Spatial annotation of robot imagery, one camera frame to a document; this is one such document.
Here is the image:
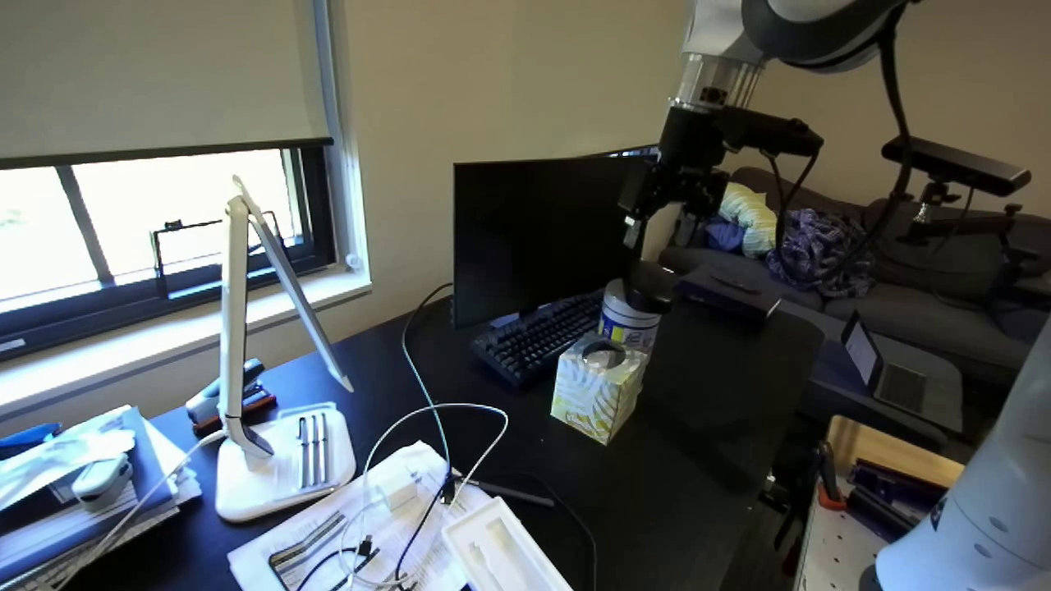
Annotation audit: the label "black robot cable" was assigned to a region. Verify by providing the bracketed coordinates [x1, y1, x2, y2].
[765, 21, 912, 240]

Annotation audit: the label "black computer keyboard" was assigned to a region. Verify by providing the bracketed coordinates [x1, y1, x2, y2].
[470, 287, 612, 396]

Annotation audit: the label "white labelled plastic bottle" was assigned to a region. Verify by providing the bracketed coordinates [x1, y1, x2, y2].
[595, 275, 667, 357]

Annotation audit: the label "black sensor camera on stand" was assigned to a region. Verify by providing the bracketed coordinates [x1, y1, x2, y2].
[878, 133, 1034, 249]

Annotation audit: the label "white plastic tray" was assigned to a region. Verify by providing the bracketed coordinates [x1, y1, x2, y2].
[439, 497, 574, 591]

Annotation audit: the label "light wooden board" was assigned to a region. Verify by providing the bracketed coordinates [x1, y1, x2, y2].
[822, 410, 969, 497]

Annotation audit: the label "white desk lamp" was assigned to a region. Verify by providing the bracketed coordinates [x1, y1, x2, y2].
[209, 173, 360, 525]

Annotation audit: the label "stack of books and papers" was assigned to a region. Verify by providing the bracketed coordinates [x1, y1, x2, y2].
[0, 403, 206, 591]

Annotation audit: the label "white roller blind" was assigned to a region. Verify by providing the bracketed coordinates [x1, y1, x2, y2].
[0, 0, 337, 171]

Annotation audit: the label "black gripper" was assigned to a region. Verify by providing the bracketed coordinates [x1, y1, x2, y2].
[613, 103, 735, 270]

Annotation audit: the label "white cable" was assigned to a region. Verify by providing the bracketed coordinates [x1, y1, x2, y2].
[359, 279, 516, 591]

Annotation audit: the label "flat black box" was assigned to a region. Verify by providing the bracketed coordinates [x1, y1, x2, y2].
[679, 273, 788, 324]

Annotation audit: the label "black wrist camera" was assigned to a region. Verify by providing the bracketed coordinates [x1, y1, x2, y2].
[709, 103, 826, 163]

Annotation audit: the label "black tools on robot table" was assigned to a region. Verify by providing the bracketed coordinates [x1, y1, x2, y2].
[843, 456, 949, 542]

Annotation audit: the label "dark grey couch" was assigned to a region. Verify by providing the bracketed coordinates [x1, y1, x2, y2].
[675, 163, 1051, 382]

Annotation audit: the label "open dark laptop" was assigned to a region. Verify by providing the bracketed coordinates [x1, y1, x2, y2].
[839, 309, 969, 438]

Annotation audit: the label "black red stapler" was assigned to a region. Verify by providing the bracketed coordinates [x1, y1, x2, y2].
[179, 357, 279, 434]

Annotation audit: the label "black computer monitor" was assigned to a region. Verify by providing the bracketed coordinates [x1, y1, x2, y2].
[451, 144, 667, 332]

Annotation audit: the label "yellow white pillow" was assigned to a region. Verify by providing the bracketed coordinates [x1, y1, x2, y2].
[709, 179, 790, 262]

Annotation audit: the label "purple crumpled cloth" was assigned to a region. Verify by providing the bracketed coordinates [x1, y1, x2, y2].
[762, 205, 875, 303]

